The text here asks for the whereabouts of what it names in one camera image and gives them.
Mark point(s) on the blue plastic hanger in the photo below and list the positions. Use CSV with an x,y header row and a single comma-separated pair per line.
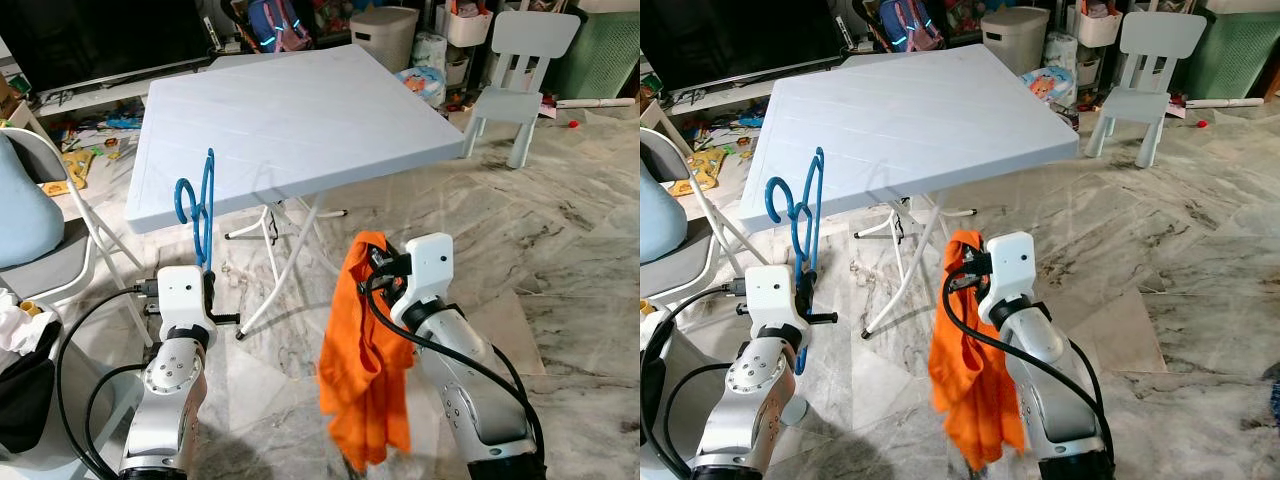
x,y
205,250
806,255

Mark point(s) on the orange cloth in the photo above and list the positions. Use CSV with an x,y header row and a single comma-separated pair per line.
x,y
365,380
965,380

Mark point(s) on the white folding chair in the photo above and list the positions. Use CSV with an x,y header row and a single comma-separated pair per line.
x,y
60,270
690,275

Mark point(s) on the pale blue cushion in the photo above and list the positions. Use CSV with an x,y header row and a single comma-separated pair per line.
x,y
660,225
25,210

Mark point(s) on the yellow toy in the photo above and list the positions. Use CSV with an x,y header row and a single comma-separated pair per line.
x,y
708,168
72,168

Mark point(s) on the black bag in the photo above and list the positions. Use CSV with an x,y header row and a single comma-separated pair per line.
x,y
652,390
25,400

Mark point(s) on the cartoon printed bag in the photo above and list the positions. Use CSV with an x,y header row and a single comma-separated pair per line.
x,y
1048,88
422,88

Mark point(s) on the white crumpled cloth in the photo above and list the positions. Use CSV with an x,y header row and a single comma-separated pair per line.
x,y
20,335

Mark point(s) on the pale plastic child chair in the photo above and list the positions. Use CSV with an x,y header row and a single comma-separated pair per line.
x,y
520,100
1140,100

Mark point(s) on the beige lidded laundry basket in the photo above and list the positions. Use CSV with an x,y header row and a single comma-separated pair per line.
x,y
1015,40
385,38

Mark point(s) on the white trolley basket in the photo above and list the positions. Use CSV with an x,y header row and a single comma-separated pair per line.
x,y
1100,28
470,28

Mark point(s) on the pink and blue backpack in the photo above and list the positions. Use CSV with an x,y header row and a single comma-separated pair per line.
x,y
278,25
910,25

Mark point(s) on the white tube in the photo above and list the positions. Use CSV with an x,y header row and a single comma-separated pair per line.
x,y
1225,102
595,102

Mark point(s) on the black television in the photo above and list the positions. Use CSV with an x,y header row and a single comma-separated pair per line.
x,y
100,40
740,40

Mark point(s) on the green storage bin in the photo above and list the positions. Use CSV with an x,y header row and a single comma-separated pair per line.
x,y
600,60
1235,60

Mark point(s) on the blue plaid shorts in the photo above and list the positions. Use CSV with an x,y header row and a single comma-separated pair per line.
x,y
1274,400

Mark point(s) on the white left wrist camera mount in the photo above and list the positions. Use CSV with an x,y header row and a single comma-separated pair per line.
x,y
180,300
772,300

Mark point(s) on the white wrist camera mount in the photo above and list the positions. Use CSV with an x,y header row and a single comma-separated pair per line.
x,y
425,270
180,300
1010,268
772,300

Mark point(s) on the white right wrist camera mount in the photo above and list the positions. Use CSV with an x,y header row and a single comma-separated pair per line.
x,y
425,270
1010,268

